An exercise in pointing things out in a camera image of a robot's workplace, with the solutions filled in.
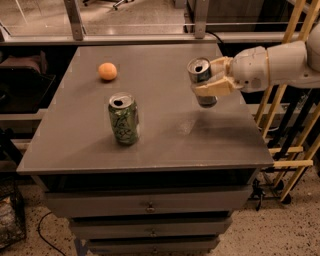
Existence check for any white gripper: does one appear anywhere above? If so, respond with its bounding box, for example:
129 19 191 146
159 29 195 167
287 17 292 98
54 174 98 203
193 46 269 97

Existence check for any silver blue redbull can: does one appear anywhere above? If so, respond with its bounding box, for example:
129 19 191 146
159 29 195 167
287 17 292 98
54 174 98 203
187 57 217 108

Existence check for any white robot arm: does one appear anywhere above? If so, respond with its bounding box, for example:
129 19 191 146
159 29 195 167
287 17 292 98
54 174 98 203
192 24 320 97

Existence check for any green soda can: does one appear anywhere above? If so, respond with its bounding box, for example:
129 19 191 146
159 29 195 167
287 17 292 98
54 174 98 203
108 92 140 145

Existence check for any orange fruit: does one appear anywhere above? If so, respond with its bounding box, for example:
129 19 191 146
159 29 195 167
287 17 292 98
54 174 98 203
98 62 117 81

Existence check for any top grey drawer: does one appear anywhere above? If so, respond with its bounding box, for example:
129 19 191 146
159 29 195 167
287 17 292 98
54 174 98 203
45 185 252 218

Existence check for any grey drawer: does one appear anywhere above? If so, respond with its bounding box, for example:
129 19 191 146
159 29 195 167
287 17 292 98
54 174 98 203
45 185 252 218
88 237 219 254
70 218 231 239

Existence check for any grey drawer cabinet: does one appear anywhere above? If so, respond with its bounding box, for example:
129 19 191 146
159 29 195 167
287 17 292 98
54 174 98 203
16 43 275 256

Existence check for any middle grey drawer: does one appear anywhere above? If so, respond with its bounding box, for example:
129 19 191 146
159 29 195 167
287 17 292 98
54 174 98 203
70 218 231 239

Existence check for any bottom grey drawer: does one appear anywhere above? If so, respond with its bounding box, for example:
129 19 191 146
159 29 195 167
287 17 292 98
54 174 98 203
88 237 219 254

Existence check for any dark chair at left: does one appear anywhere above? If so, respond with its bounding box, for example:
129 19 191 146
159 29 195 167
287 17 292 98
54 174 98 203
0 51 56 114

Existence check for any black cable behind table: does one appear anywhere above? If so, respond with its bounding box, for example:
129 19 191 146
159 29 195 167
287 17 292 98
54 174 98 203
205 30 231 56

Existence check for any wooden frame stand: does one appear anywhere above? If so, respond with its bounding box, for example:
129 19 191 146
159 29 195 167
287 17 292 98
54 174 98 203
248 0 320 212

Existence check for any black floor cable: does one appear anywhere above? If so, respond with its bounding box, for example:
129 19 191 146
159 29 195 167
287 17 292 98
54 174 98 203
36 210 68 256

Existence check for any black wire basket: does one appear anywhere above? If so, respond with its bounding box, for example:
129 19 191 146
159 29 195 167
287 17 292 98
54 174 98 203
0 177 26 250

